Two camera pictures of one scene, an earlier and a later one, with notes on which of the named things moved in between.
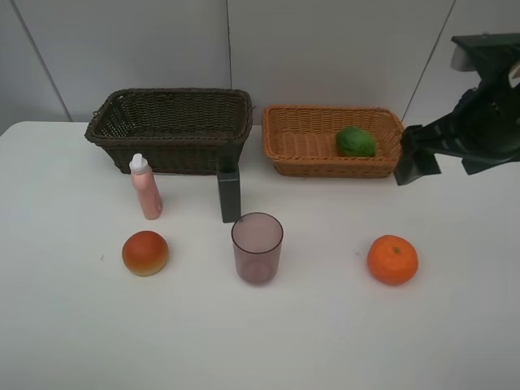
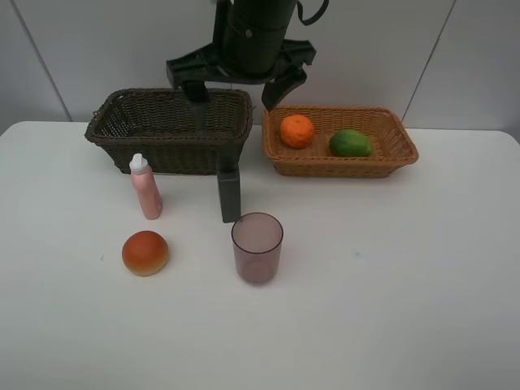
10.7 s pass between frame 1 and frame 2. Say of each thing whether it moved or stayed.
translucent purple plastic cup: stayed
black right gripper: moved
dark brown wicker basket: stayed
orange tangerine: moved
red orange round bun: stayed
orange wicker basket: stayed
